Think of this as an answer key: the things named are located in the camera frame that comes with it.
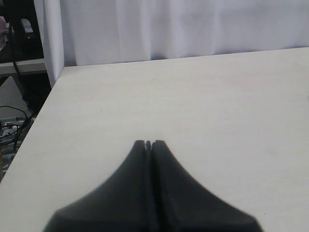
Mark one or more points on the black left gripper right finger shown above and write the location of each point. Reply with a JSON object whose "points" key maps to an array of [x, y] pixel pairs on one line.
{"points": [[184, 205]]}

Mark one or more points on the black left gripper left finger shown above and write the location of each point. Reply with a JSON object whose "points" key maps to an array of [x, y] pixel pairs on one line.
{"points": [[123, 203]]}

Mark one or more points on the white backdrop curtain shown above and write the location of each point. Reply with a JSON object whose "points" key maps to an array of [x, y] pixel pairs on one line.
{"points": [[89, 32]]}

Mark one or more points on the side shelf with equipment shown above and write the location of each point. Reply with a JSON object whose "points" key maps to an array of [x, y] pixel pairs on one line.
{"points": [[21, 52]]}

